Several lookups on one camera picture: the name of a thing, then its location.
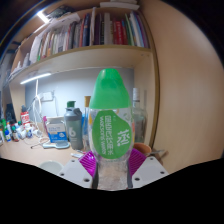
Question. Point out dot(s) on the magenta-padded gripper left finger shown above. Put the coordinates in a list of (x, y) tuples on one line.
[(78, 171)]

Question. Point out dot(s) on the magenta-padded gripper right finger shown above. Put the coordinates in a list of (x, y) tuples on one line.
[(148, 170)]

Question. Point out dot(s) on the clear bottle with green cap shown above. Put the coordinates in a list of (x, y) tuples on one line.
[(111, 126)]

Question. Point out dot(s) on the brown mug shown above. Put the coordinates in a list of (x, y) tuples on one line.
[(145, 149)]

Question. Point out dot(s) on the grey shaker bottle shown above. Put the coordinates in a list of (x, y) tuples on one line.
[(74, 128)]

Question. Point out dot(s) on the blue and white carton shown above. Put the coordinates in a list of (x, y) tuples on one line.
[(56, 130)]

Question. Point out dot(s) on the clear glass bottle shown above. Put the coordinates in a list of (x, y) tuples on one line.
[(140, 116)]

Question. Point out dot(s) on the yellow-capped glass bottle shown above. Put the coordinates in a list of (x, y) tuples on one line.
[(86, 116)]

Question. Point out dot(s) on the dark green bottle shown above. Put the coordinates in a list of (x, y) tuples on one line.
[(71, 104)]

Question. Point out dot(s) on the red and white can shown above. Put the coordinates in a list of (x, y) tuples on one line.
[(25, 120)]

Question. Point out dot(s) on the under-shelf light bar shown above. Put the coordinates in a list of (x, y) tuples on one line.
[(35, 78)]

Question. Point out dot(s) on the wooden shelf unit with books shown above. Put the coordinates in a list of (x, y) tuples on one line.
[(86, 36)]

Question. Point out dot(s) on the ceiling strip light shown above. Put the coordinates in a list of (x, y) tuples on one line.
[(43, 16)]

